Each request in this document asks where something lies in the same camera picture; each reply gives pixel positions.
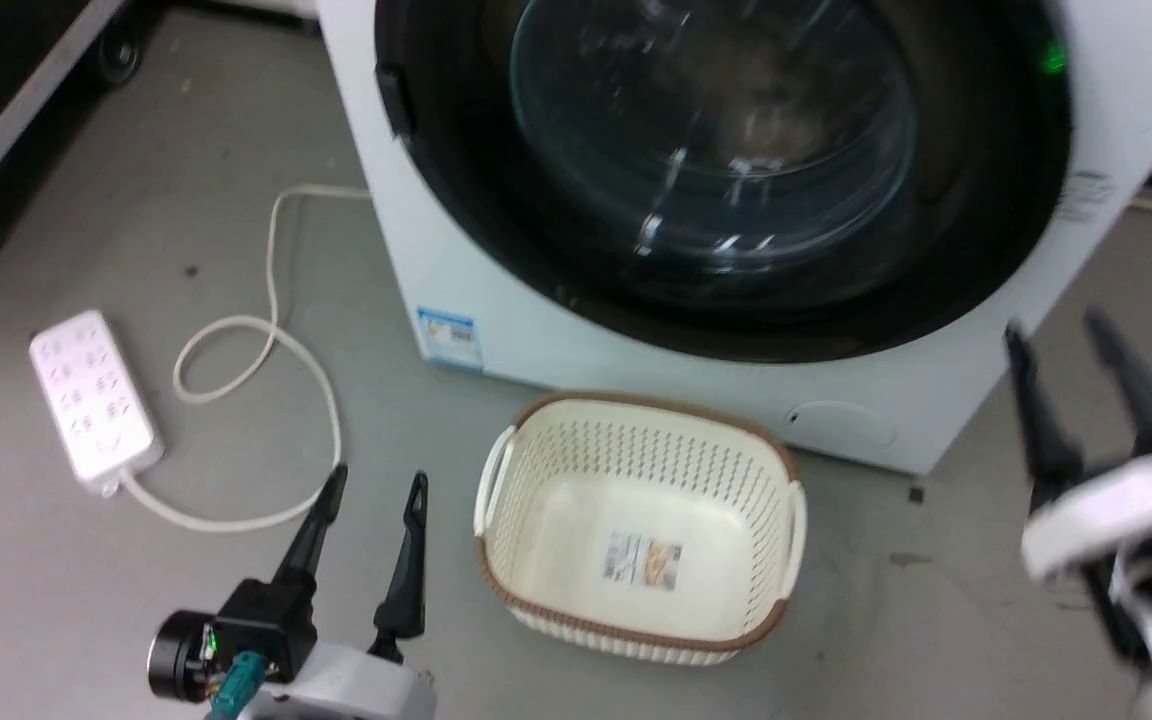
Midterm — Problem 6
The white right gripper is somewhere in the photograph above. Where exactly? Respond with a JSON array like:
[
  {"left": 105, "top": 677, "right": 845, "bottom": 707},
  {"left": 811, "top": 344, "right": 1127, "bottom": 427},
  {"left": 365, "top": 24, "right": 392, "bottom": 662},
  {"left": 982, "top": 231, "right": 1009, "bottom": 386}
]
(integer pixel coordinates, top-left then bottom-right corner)
[{"left": 1002, "top": 308, "right": 1152, "bottom": 587}]

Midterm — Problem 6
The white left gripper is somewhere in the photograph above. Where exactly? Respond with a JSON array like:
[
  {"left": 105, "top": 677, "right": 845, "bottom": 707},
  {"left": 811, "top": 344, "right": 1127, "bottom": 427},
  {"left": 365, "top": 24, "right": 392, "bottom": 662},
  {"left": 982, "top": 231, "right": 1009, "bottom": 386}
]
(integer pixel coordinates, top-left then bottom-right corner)
[{"left": 208, "top": 463, "right": 439, "bottom": 720}]

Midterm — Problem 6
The white front-load washing machine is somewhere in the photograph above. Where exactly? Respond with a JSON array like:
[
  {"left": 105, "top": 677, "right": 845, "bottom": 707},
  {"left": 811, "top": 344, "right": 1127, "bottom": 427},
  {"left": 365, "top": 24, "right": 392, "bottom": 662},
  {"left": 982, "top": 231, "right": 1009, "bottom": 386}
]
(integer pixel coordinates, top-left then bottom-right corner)
[{"left": 316, "top": 0, "right": 1152, "bottom": 477}]

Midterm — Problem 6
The black round glass washer door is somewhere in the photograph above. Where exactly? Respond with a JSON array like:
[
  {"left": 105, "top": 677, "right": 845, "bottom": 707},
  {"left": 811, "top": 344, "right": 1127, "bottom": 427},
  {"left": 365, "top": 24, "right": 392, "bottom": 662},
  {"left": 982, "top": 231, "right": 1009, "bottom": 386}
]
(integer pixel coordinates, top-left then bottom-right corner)
[{"left": 373, "top": 0, "right": 1074, "bottom": 365}]

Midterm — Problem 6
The cream plastic laundry basket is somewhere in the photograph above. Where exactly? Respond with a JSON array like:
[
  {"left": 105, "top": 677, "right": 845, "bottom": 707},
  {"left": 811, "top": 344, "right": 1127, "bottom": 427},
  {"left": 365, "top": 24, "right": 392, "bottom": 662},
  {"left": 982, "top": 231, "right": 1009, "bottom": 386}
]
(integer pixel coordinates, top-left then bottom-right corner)
[{"left": 473, "top": 391, "right": 809, "bottom": 668}]

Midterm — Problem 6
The blue energy label sticker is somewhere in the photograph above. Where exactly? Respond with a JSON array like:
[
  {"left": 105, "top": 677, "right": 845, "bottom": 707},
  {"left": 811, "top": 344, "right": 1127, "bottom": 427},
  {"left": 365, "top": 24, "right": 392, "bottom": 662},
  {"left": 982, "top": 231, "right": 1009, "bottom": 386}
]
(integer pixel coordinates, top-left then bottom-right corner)
[{"left": 415, "top": 305, "right": 486, "bottom": 374}]

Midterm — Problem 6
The paper label inside basket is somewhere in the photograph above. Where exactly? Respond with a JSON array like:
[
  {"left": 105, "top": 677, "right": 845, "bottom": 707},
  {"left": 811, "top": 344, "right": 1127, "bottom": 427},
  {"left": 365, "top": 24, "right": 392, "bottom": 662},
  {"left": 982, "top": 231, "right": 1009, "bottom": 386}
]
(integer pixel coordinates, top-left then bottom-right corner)
[{"left": 602, "top": 530, "right": 685, "bottom": 592}]

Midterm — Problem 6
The white power strip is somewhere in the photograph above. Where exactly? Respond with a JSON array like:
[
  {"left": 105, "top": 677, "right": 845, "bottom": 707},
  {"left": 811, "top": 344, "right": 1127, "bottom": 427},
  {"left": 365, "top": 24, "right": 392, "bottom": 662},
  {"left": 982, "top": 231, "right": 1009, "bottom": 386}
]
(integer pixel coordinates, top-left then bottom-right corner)
[{"left": 28, "top": 309, "right": 165, "bottom": 497}]

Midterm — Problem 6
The black caster wheel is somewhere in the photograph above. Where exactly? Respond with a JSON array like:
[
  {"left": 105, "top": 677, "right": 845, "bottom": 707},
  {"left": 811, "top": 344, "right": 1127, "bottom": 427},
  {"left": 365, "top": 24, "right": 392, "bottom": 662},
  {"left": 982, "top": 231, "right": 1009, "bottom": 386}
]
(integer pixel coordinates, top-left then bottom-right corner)
[{"left": 94, "top": 28, "right": 149, "bottom": 87}]

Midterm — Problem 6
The teal cable connector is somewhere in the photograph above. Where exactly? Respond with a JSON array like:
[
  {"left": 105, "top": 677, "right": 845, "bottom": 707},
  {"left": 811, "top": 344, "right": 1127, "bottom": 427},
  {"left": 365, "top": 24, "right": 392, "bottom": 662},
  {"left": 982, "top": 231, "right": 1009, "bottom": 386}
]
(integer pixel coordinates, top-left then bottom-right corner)
[{"left": 202, "top": 649, "right": 269, "bottom": 720}]

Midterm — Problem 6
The white power cord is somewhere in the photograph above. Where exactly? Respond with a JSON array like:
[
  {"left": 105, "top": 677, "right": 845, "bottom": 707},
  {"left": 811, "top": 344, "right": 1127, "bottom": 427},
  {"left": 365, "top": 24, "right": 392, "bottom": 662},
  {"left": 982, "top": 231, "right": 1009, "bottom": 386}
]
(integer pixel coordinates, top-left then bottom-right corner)
[{"left": 118, "top": 184, "right": 374, "bottom": 533}]

